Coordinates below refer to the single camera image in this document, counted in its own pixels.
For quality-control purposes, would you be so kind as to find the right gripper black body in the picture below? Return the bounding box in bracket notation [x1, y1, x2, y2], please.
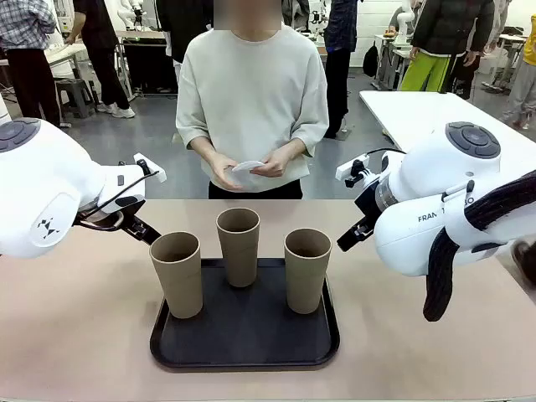
[354, 180, 380, 227]

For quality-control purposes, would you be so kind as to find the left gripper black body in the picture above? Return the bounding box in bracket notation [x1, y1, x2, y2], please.
[113, 194, 147, 229]

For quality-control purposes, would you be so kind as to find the tall brown cup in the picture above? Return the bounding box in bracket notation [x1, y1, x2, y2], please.
[283, 228, 333, 315]
[215, 208, 261, 289]
[149, 231, 205, 319]

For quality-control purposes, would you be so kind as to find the white doily coaster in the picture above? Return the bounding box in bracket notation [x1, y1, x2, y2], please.
[231, 158, 265, 173]

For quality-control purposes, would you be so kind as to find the person's right forearm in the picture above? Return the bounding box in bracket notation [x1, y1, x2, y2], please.
[187, 137, 221, 164]

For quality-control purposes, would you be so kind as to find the person's left forearm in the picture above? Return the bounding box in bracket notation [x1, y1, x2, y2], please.
[274, 137, 307, 162]

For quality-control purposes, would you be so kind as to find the person's right hand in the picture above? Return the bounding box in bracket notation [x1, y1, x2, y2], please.
[208, 153, 252, 190]

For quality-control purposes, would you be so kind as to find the person's left hand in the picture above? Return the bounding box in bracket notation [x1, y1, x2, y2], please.
[253, 149, 290, 178]

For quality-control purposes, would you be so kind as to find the large white table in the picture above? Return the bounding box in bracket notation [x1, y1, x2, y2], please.
[358, 90, 536, 154]

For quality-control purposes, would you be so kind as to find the grey plastic stool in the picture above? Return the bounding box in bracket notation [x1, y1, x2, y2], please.
[55, 78, 101, 119]

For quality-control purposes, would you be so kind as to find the black plastic tray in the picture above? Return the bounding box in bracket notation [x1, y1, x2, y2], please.
[149, 257, 341, 369]

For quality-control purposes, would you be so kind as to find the black backpack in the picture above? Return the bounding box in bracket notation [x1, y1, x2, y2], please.
[363, 40, 380, 79]

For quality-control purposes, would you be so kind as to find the bystander with white sneakers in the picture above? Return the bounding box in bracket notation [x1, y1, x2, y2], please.
[66, 0, 137, 119]

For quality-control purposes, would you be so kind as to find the person in white shirt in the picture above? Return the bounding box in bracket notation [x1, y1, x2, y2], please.
[175, 0, 330, 200]

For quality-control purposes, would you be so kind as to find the white workbench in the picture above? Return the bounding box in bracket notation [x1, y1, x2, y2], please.
[44, 41, 90, 80]

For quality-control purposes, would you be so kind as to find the bystander in dark checked top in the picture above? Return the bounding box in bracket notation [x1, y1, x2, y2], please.
[324, 0, 359, 139]

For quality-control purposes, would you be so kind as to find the bystander in black clothes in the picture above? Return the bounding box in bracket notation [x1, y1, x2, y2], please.
[157, 0, 214, 66]

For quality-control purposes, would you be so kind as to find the bystander in lime green trousers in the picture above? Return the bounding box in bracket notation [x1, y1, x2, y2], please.
[399, 0, 497, 94]

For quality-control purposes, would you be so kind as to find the bystander in plaid shirt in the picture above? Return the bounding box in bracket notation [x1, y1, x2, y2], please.
[0, 0, 64, 126]

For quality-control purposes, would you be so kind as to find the bystander in yellow jacket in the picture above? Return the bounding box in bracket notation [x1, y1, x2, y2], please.
[500, 0, 536, 129]

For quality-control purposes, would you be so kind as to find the thin black left camera cable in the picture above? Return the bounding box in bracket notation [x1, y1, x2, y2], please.
[77, 169, 160, 232]

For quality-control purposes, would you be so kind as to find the thin black camera cable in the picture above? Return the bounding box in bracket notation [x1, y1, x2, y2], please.
[363, 147, 406, 159]
[77, 169, 160, 232]

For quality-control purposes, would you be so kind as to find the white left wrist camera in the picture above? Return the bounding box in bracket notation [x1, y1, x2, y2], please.
[133, 153, 167, 184]

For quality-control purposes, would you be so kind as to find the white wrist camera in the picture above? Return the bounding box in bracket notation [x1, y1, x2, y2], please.
[336, 154, 370, 188]
[133, 153, 167, 184]

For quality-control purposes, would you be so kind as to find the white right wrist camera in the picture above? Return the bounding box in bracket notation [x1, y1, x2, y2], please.
[336, 154, 370, 188]

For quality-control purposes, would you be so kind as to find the thin black right camera cable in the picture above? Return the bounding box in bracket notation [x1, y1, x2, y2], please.
[363, 147, 406, 159]

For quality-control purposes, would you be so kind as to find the black right arm cable sleeve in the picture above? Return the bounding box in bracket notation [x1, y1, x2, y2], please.
[422, 169, 536, 322]

